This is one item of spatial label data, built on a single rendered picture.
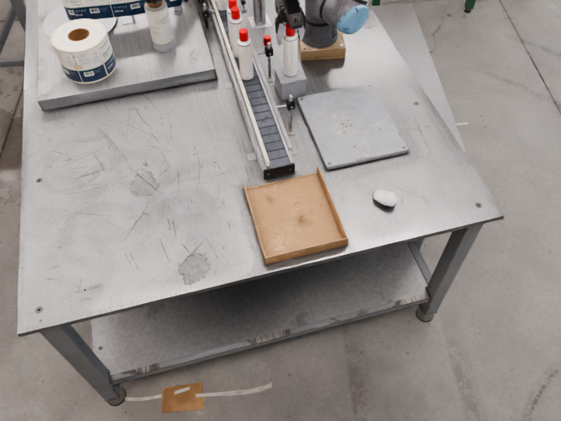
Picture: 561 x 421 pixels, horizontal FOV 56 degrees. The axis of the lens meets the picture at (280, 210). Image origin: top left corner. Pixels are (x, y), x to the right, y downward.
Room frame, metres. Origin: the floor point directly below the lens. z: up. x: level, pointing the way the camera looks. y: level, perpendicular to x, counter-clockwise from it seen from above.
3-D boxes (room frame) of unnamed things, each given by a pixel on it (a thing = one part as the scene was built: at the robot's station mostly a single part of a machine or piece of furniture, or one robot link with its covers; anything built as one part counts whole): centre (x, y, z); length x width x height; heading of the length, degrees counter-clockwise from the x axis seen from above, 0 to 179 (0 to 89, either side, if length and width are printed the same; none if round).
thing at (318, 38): (1.83, -0.17, 0.92); 0.15 x 0.15 x 0.10
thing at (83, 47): (1.67, 0.73, 0.95); 0.20 x 0.20 x 0.14
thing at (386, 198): (1.02, -0.34, 0.85); 0.08 x 0.07 x 0.04; 21
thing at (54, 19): (1.95, 0.83, 0.89); 0.31 x 0.31 x 0.01
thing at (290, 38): (1.56, -0.05, 1.02); 0.05 x 0.05 x 0.20
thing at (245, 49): (1.59, 0.12, 0.98); 0.05 x 0.05 x 0.20
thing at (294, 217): (0.97, -0.04, 0.85); 0.30 x 0.26 x 0.04; 14
